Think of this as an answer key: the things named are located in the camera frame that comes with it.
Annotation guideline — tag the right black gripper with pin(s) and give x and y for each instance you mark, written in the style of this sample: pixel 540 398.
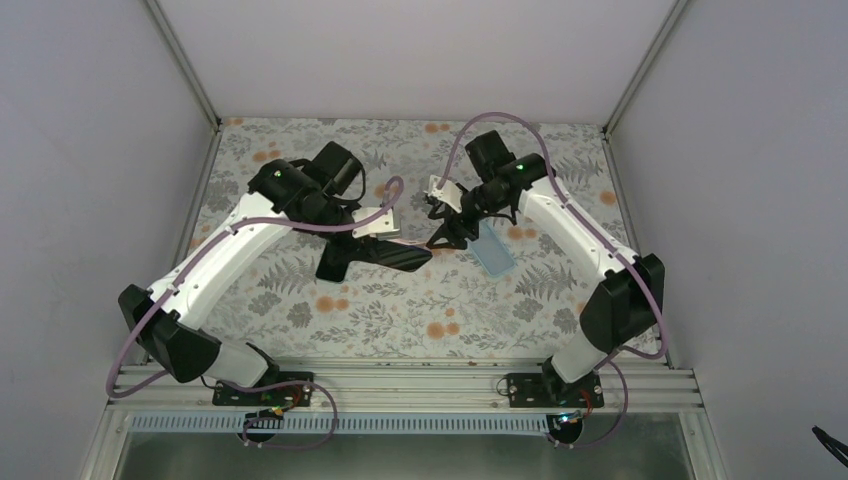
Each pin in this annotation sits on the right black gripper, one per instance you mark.
pixel 449 229

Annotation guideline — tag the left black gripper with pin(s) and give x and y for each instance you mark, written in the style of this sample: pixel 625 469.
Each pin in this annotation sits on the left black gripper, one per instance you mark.
pixel 364 248

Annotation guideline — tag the black phone from blue case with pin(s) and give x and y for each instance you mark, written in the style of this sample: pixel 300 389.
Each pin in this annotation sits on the black phone from blue case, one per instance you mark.
pixel 333 265

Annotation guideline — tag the light blue phone case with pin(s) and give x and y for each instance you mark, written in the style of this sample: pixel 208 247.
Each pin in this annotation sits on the light blue phone case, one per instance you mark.
pixel 491 252

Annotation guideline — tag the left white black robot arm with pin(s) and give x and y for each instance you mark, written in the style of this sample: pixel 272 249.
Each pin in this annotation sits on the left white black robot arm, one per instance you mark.
pixel 167 318

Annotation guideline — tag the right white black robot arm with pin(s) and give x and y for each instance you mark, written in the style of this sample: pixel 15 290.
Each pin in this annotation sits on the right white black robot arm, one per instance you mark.
pixel 626 301

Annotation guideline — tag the floral patterned table mat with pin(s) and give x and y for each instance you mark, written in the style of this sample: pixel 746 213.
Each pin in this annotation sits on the floral patterned table mat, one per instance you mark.
pixel 450 307

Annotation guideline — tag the black object at corner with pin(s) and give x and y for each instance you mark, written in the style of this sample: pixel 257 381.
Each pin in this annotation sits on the black object at corner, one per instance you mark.
pixel 832 445

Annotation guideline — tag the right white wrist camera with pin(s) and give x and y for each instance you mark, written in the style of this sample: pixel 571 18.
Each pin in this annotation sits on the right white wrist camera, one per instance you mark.
pixel 446 192

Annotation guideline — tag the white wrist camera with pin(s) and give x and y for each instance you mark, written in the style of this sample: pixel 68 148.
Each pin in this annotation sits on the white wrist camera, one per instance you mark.
pixel 446 192
pixel 385 227

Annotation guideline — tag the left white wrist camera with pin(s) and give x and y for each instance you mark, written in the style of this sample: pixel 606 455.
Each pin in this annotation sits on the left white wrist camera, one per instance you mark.
pixel 385 227

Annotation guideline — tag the aluminium mounting rail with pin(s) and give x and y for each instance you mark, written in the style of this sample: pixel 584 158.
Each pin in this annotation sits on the aluminium mounting rail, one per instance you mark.
pixel 368 397

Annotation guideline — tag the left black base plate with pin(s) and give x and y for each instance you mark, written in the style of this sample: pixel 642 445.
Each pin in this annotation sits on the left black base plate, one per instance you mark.
pixel 281 397

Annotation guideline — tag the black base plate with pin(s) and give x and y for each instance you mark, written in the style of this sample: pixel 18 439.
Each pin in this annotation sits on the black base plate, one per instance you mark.
pixel 539 390
pixel 281 397

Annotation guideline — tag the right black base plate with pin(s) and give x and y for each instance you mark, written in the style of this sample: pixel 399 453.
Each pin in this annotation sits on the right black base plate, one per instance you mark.
pixel 539 390

